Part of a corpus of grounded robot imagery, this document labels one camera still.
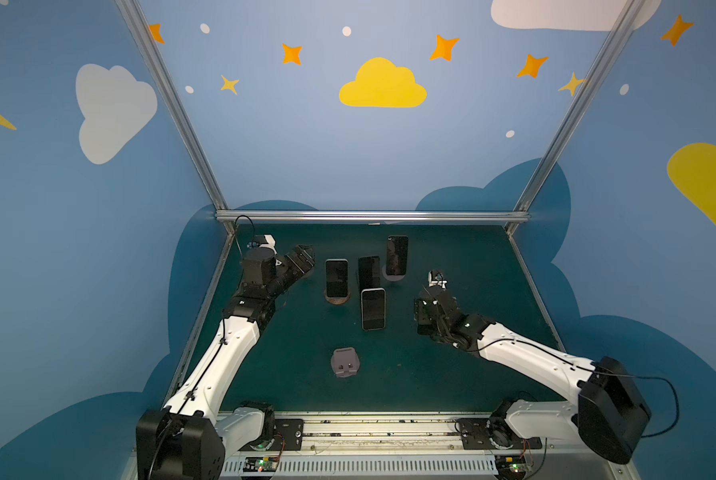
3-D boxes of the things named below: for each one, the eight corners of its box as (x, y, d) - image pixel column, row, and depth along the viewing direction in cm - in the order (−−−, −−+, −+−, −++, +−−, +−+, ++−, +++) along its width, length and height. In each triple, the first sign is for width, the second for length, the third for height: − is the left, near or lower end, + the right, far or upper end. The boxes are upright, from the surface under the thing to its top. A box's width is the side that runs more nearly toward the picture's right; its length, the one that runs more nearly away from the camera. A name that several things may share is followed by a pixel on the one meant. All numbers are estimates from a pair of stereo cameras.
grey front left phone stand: (332, 377, 85) (331, 366, 78) (334, 358, 88) (332, 347, 81) (359, 377, 85) (359, 367, 78) (359, 359, 88) (359, 347, 81)
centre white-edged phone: (361, 331, 94) (362, 310, 83) (361, 309, 99) (362, 287, 88) (383, 331, 94) (387, 310, 84) (382, 309, 99) (386, 287, 89)
